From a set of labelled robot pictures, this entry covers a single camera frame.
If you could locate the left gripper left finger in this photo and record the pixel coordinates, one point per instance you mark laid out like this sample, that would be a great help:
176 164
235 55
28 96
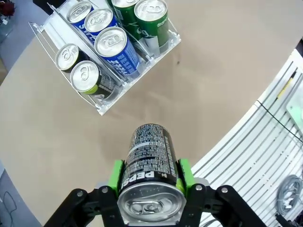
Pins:
116 175

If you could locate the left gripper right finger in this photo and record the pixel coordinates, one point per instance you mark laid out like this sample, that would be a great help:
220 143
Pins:
187 172

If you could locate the black Pepsi can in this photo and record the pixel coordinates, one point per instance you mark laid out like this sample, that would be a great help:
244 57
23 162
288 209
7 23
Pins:
149 153
67 55
84 75

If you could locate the blue Pocari Sweat can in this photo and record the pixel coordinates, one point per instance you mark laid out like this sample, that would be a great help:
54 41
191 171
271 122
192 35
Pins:
79 11
111 41
98 20

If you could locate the green Chilsung cider can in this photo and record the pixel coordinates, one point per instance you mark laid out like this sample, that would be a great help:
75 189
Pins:
123 2
150 9
109 3

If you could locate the light green plate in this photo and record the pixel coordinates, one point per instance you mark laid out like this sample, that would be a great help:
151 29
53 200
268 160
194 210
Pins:
297 113

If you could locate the yellow strip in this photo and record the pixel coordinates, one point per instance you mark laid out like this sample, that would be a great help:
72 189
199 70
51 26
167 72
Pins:
285 86

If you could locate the person's black trousers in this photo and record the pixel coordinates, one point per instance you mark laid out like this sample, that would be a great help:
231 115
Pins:
41 2

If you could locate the white slatted base frame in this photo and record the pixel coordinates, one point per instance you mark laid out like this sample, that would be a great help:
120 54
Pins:
248 146

